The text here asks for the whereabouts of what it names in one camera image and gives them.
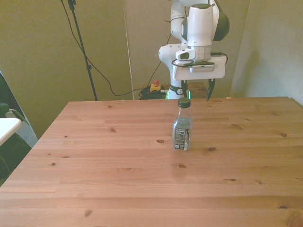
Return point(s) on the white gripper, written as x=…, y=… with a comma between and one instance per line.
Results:
x=220, y=68

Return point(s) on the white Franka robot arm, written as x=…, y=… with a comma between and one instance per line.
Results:
x=200, y=26

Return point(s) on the clear plastic bottle dark cap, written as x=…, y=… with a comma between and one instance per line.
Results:
x=182, y=127

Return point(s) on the yellow emergency stop button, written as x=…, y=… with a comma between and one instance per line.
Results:
x=156, y=87

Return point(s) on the white side table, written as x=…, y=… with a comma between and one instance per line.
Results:
x=8, y=128

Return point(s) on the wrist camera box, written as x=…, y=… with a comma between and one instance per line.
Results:
x=202, y=67

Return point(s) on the black camera stand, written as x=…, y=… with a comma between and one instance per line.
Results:
x=81, y=45

